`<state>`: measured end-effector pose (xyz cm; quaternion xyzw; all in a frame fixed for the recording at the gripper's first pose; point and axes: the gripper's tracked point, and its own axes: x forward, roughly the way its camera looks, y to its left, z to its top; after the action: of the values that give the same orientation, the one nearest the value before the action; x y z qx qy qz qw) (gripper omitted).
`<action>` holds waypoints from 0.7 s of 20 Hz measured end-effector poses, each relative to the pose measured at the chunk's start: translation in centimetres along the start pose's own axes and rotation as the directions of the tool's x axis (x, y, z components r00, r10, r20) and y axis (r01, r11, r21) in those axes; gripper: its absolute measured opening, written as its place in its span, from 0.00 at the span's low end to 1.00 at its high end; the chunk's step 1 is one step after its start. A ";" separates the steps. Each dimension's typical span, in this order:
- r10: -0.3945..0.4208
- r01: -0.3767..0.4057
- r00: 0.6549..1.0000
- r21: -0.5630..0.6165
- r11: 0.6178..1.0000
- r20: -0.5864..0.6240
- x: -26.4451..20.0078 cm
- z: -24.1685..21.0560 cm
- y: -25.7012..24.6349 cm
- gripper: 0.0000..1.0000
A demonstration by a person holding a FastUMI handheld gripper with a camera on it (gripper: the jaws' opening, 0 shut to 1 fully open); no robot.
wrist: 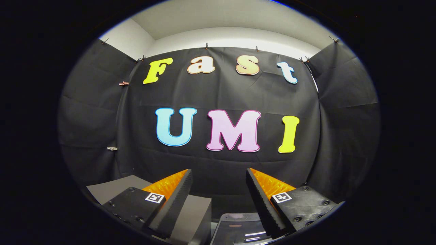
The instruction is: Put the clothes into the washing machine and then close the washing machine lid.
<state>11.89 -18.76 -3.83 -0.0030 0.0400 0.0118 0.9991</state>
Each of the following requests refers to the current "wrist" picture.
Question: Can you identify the grey box cabinet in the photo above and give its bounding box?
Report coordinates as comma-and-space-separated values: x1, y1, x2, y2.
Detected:
86, 175, 213, 245

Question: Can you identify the black backdrop cloth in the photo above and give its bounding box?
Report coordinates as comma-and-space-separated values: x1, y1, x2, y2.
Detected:
57, 37, 381, 222

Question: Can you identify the row of small black clips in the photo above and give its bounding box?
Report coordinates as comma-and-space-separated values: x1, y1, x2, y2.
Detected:
100, 35, 340, 65

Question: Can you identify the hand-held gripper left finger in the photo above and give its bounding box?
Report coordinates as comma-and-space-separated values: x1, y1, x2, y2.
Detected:
102, 169, 193, 239

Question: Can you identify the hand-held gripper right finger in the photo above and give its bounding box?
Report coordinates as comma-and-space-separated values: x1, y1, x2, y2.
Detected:
246, 168, 343, 239

